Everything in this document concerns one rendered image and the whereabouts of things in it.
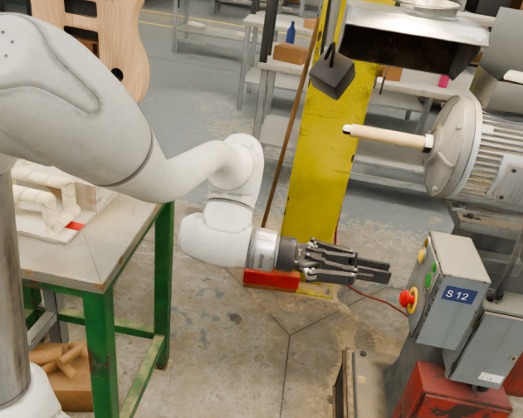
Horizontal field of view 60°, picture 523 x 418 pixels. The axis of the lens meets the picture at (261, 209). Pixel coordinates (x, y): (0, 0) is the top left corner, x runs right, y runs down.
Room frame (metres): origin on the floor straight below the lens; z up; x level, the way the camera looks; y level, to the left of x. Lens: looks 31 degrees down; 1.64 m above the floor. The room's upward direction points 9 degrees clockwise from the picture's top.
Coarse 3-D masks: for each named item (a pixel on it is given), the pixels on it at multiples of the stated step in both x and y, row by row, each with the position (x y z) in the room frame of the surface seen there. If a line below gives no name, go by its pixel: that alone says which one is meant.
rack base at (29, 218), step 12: (24, 204) 0.99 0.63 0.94; (36, 204) 0.99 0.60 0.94; (60, 204) 1.01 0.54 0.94; (24, 216) 0.93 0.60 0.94; (36, 216) 0.94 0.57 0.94; (84, 216) 0.97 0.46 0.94; (24, 228) 0.88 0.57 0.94; (36, 228) 0.89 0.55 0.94; (48, 240) 0.86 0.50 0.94; (60, 240) 0.86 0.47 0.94
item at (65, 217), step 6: (66, 210) 0.94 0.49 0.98; (72, 210) 0.95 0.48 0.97; (78, 210) 0.96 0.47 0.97; (60, 216) 0.91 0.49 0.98; (66, 216) 0.92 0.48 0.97; (72, 216) 0.93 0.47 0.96; (60, 222) 0.89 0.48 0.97; (66, 222) 0.91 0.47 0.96; (54, 228) 0.87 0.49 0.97; (60, 228) 0.88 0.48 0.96
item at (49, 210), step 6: (42, 204) 0.87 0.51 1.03; (48, 204) 0.87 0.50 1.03; (54, 204) 0.88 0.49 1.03; (42, 210) 0.88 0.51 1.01; (48, 210) 0.87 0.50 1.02; (54, 210) 0.88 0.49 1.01; (48, 216) 0.87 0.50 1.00; (54, 216) 0.88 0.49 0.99; (48, 222) 0.87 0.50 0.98; (54, 222) 0.88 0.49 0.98; (48, 228) 0.87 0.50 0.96; (48, 234) 0.87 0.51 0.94; (54, 234) 0.88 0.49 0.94
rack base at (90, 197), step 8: (32, 168) 1.04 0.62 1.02; (40, 168) 1.05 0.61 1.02; (48, 168) 1.05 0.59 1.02; (56, 168) 1.06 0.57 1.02; (64, 176) 1.03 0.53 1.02; (72, 176) 1.03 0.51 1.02; (24, 184) 1.03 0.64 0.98; (32, 184) 1.02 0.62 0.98; (40, 184) 1.02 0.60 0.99; (80, 184) 1.01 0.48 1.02; (88, 184) 1.01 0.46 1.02; (56, 192) 1.02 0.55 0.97; (80, 192) 1.01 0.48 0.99; (88, 192) 1.00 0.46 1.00; (96, 192) 1.01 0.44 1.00; (104, 192) 1.05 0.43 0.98; (112, 192) 1.09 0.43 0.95; (56, 200) 1.02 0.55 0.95; (80, 200) 1.01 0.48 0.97; (88, 200) 1.00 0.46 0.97; (96, 200) 1.01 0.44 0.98; (104, 200) 1.04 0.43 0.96; (88, 208) 1.00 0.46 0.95; (96, 208) 1.00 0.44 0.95
